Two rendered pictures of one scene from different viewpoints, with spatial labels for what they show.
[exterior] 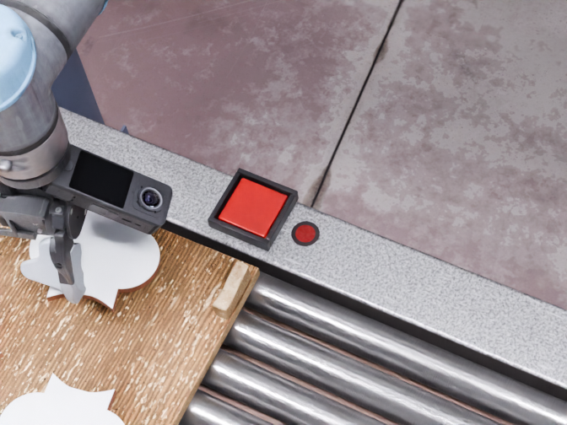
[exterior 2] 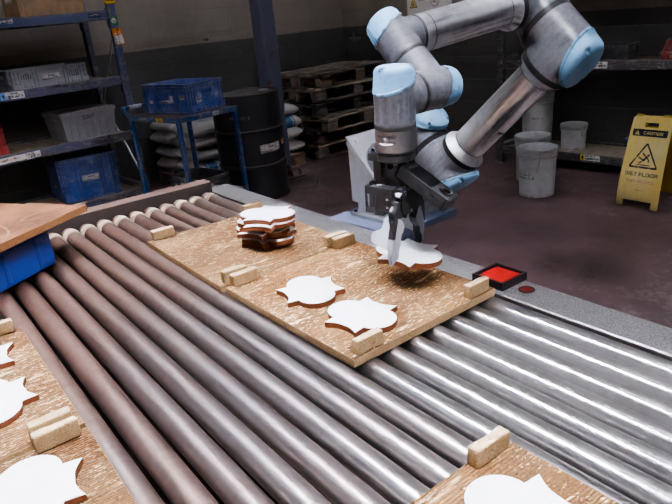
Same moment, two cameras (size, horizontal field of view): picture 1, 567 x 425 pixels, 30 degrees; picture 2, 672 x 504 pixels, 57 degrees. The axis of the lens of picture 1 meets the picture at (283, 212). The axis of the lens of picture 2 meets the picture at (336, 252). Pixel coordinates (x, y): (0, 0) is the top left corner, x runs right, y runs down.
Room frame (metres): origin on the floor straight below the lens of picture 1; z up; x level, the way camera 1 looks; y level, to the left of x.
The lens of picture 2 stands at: (-0.56, -0.06, 1.45)
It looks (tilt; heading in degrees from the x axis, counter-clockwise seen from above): 21 degrees down; 21
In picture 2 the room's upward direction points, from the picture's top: 5 degrees counter-clockwise
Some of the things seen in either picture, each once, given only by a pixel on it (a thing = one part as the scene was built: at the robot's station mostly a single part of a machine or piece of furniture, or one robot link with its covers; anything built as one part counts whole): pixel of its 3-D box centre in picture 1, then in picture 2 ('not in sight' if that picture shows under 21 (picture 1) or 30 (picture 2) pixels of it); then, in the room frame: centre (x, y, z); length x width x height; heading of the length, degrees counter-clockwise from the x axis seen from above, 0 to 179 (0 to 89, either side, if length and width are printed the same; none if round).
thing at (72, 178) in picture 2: not in sight; (83, 174); (3.65, 3.78, 0.32); 0.50 x 0.41 x 0.37; 148
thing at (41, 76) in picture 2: not in sight; (41, 76); (3.49, 3.81, 1.16); 0.60 x 0.40 x 0.15; 154
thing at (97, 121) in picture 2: not in sight; (81, 122); (3.69, 3.71, 0.76); 0.50 x 0.36 x 0.24; 158
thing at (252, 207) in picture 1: (253, 209); (499, 277); (0.61, 0.03, 0.92); 0.06 x 0.06 x 0.01; 56
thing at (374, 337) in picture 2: not in sight; (368, 340); (0.27, 0.21, 0.95); 0.06 x 0.02 x 0.03; 147
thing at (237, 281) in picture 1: (232, 290); (476, 287); (0.50, 0.06, 0.95); 0.06 x 0.02 x 0.03; 147
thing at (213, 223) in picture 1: (253, 208); (499, 276); (0.61, 0.03, 0.92); 0.08 x 0.08 x 0.02; 56
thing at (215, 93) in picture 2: not in sight; (183, 95); (3.50, 2.55, 0.96); 0.50 x 0.38 x 0.21; 77
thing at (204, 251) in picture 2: not in sight; (245, 244); (0.71, 0.65, 0.93); 0.41 x 0.35 x 0.02; 56
